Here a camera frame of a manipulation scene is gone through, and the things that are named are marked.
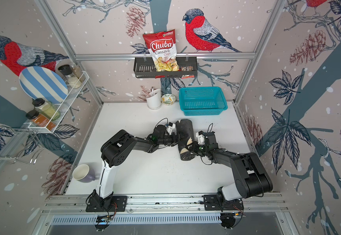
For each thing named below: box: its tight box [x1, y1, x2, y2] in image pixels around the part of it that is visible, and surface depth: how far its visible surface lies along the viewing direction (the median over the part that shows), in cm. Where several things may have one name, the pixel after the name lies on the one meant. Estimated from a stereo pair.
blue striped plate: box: [18, 65, 69, 104], surface depth 73 cm
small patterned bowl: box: [160, 93, 176, 106], surface depth 124 cm
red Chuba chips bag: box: [142, 28, 180, 72], surface depth 83 cm
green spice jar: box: [31, 97, 61, 121], surface depth 67 cm
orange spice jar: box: [25, 110, 57, 132], surface depth 63 cm
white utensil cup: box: [146, 88, 162, 110], surface depth 113 cm
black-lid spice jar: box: [57, 64, 82, 89], surface depth 83 cm
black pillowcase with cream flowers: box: [175, 118, 196, 161], surface depth 91 cm
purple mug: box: [72, 164, 96, 183], surface depth 78 cm
